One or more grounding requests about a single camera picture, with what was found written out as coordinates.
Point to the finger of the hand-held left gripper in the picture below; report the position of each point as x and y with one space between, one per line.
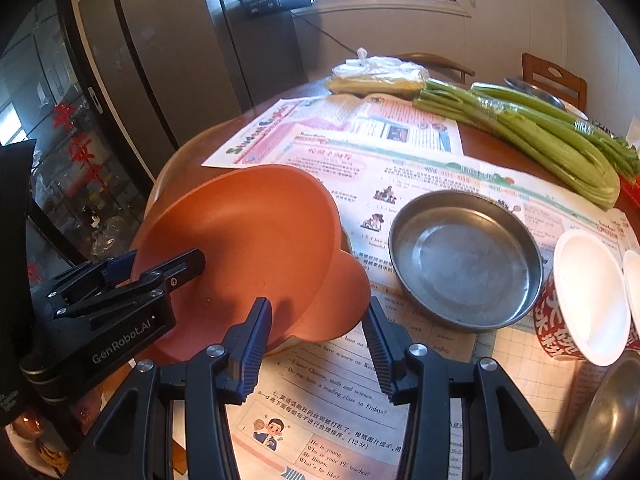
117 269
175 270

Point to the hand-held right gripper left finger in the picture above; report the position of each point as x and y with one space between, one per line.
252 345

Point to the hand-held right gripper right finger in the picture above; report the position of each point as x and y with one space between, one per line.
380 355

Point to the orange plastic bowl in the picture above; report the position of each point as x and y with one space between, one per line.
250 250

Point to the white paper bowl red print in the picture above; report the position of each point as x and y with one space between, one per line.
590 300
633 295

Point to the round steel dish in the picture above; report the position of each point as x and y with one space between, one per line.
465 265

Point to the glass door with red characters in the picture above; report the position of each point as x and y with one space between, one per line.
60 150

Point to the green banner newspaper sheet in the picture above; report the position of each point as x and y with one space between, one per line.
450 170

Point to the grey refrigerator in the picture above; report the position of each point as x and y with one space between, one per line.
150 60

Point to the pink printed newspaper sheet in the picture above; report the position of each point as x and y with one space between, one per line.
330 125

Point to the grey tall cabinet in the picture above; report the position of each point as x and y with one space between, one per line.
260 50

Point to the large steel plate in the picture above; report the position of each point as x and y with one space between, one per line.
610 425

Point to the thick celery bunch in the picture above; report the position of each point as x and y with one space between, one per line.
540 150

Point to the plastic bag of yellow noodles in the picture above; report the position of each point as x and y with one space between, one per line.
375 80

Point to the wooden chair with curved back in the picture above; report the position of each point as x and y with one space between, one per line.
440 62

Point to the thin celery bunch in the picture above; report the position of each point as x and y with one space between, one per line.
550 106

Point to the steel bowl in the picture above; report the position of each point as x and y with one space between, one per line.
535 91

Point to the wooden chair with cutout back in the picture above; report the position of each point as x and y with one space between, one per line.
552 80

